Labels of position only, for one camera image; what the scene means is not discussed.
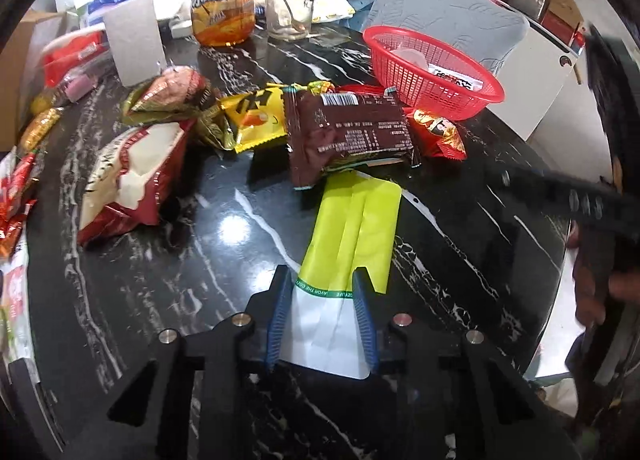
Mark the clear glass cup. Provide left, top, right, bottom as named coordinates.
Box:
left=264, top=0, right=319, bottom=42

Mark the grey chair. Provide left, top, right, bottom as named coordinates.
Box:
left=361, top=0, right=531, bottom=78

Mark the yellow snack packet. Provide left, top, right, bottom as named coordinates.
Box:
left=218, top=83, right=291, bottom=154

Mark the pink packet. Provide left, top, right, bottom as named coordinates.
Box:
left=57, top=72, right=98, bottom=103

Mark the white cabinet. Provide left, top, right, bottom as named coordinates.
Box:
left=505, top=14, right=586, bottom=141

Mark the yellow white booklet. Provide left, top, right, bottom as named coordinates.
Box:
left=312, top=0, right=356, bottom=23

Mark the brown snack packet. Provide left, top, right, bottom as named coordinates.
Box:
left=282, top=88, right=423, bottom=189

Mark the yellow-green and white packet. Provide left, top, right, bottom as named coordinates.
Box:
left=277, top=172, right=402, bottom=381

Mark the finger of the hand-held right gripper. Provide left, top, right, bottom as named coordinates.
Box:
left=500, top=165, right=640, bottom=235

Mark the golden candy packet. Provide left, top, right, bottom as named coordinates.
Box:
left=20, top=107, right=63, bottom=151

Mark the red gold figure packet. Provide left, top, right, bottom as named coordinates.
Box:
left=404, top=108, right=467, bottom=161

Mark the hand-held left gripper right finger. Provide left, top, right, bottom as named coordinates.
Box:
left=350, top=267, right=576, bottom=460

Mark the small red orange sachet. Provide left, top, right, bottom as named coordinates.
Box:
left=0, top=200, right=38, bottom=261
left=0, top=150, right=41, bottom=221

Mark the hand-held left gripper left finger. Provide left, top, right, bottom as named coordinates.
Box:
left=60, top=265, right=296, bottom=460

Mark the red plastic basket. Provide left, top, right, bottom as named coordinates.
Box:
left=362, top=26, right=506, bottom=121

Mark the gold-edged red snack bag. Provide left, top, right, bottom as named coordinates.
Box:
left=121, top=66, right=236, bottom=151

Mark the red plastic bag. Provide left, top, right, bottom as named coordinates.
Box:
left=42, top=30, right=113, bottom=88

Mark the white paper towel roll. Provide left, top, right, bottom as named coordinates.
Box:
left=102, top=0, right=167, bottom=87

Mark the white printed packet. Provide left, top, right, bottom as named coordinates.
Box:
left=429, top=66, right=485, bottom=91

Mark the cardboard box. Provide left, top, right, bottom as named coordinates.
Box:
left=0, top=10, right=68, bottom=151

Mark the white green packet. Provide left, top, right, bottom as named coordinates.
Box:
left=0, top=260, right=31, bottom=366

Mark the large red white snack bag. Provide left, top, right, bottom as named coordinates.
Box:
left=77, top=119, right=197, bottom=247

